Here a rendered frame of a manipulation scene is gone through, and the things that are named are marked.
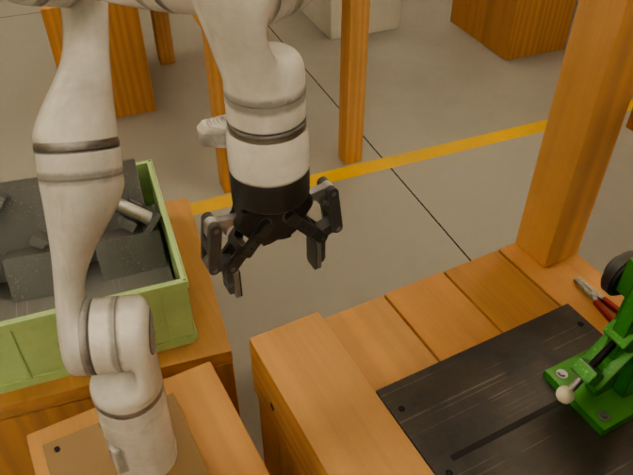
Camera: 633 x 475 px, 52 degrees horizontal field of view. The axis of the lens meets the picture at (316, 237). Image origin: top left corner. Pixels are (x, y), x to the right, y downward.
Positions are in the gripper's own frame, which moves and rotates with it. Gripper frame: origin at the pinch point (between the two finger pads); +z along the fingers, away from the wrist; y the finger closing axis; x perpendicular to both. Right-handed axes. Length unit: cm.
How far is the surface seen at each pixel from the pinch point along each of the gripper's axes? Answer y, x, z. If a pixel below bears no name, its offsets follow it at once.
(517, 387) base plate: 40, -4, 40
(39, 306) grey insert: -27, 57, 45
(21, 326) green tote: -29, 42, 35
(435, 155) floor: 157, 165, 130
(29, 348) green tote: -30, 43, 41
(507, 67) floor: 252, 224, 130
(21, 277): -28, 61, 40
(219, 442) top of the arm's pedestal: -6.3, 12.2, 44.9
